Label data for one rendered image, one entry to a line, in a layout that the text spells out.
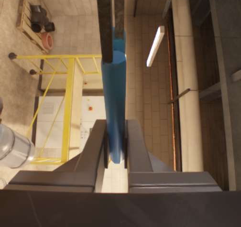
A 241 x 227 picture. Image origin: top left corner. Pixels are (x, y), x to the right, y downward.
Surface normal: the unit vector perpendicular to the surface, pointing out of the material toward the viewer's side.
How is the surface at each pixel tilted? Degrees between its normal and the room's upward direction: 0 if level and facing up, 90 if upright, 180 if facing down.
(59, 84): 90
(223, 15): 90
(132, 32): 90
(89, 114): 90
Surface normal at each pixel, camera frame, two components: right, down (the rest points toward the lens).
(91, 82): 0.00, -0.17
